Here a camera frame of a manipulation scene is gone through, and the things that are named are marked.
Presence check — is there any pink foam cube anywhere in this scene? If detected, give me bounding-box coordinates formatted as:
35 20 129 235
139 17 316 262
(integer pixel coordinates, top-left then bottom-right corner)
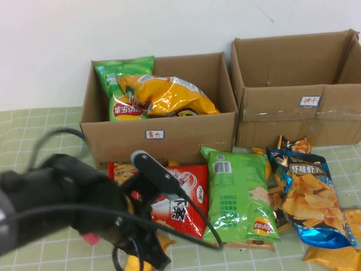
81 233 101 246

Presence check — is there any green cucumber chip bag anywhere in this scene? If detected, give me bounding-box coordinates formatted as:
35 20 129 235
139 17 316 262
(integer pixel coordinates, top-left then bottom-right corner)
93 55 155 122

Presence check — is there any red shrimp stick bag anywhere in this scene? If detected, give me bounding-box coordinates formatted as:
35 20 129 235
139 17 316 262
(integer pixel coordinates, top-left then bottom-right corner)
108 160 209 239

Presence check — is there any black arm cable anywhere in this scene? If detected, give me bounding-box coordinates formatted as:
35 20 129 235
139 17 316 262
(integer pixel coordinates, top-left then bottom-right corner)
28 128 87 170

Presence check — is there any large yellow chip bag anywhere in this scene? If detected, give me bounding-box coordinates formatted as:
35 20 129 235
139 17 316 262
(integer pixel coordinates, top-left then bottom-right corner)
117 73 221 118

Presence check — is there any printed cardboard box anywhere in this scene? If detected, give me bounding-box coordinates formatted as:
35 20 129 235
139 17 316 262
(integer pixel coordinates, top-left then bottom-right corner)
79 52 239 170

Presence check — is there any yellow rubber duck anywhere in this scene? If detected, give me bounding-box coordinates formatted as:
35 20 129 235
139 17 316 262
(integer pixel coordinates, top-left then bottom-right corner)
125 253 153 271

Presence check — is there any black camera cable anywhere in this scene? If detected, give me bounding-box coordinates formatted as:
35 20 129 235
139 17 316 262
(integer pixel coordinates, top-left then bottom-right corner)
8 189 225 251

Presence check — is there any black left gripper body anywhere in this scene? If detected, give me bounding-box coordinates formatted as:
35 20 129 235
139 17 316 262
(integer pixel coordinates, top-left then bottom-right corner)
93 194 161 255

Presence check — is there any green chip bag with barcode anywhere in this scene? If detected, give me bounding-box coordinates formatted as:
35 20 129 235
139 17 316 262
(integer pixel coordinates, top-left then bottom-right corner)
200 146 281 243

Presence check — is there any plain yellow snack packet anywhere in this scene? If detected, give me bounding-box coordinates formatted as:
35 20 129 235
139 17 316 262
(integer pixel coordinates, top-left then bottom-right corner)
303 244 361 271

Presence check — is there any taped cardboard box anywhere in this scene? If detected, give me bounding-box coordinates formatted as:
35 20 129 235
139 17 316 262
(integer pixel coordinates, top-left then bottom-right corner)
230 29 361 149

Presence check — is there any blue shrimp chip bag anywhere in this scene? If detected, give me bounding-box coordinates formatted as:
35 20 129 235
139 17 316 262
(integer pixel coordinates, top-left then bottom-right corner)
266 146 358 249

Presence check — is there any green checkered tablecloth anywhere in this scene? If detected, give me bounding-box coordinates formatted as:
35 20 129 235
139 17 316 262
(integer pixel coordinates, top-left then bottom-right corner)
0 107 361 271

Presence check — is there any printed yellow cracker packet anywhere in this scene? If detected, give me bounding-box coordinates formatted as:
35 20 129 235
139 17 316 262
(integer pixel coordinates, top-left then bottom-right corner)
342 208 361 238

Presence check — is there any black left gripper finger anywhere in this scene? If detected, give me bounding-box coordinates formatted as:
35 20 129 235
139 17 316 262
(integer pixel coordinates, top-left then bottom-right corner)
138 234 159 268
153 242 172 270

